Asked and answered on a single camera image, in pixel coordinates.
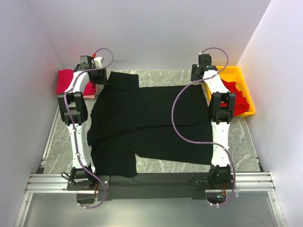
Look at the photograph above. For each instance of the folded magenta t shirt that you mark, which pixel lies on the folded magenta t shirt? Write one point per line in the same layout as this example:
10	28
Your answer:
64	79

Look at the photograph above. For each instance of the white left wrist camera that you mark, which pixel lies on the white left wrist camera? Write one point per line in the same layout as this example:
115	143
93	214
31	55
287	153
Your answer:
98	61

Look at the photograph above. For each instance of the yellow plastic bin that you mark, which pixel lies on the yellow plastic bin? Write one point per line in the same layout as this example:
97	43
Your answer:
230	73

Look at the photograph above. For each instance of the red t shirt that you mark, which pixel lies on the red t shirt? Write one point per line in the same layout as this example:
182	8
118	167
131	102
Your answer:
241	104

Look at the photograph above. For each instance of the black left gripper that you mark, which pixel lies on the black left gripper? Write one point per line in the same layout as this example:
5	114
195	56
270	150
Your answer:
102	79

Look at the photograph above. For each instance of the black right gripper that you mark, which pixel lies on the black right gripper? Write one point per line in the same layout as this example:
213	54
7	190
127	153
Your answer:
193	77

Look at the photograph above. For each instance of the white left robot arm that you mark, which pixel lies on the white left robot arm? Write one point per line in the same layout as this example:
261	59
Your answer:
74	114

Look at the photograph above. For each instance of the black t shirt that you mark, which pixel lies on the black t shirt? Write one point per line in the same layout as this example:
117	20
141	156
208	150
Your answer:
167	123

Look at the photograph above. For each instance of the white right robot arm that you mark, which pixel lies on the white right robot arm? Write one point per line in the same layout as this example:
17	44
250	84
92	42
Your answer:
220	112

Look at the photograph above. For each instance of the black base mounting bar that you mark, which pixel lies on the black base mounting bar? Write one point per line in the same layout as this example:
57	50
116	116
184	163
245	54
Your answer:
148	186

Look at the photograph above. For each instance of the aluminium frame rail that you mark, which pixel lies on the aluminium frame rail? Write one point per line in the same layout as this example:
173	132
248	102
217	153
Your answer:
254	203

